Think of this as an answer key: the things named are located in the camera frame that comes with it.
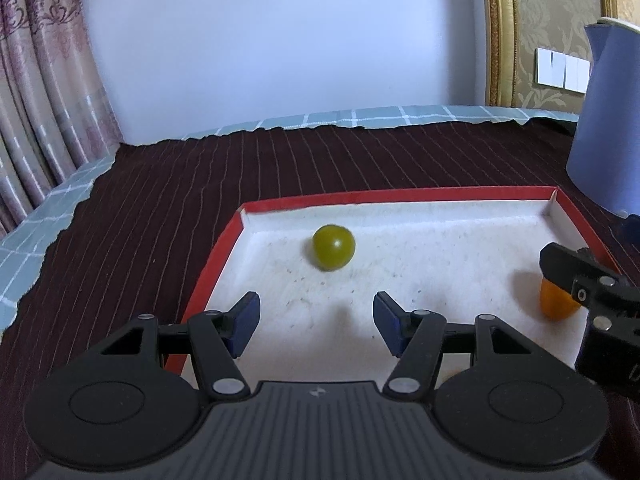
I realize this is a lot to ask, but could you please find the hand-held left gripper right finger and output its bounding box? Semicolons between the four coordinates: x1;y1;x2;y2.
372;290;538;403

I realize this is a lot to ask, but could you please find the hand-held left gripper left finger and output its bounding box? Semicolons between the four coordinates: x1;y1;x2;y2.
97;291;262;403

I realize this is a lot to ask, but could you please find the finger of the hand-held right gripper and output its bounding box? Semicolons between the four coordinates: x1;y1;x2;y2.
539;241;640;320
621;213;640;246

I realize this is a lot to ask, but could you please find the orange mandarin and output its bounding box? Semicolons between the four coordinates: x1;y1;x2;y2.
540;279;584;321

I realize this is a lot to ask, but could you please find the red-rimmed white tray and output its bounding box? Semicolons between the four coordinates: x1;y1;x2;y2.
165;186;626;386

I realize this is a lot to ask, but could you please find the green round fruit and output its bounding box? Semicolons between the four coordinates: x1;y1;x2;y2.
313;224;357;272

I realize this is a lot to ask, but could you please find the blue electric kettle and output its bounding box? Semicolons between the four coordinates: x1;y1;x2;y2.
566;16;640;219

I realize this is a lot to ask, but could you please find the dark striped cloth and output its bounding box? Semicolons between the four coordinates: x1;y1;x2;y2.
0;116;640;480

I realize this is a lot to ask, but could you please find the pink patterned curtain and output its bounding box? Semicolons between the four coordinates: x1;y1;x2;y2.
0;0;123;238

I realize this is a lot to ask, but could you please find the white wall switch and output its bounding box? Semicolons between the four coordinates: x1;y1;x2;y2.
535;47;592;94

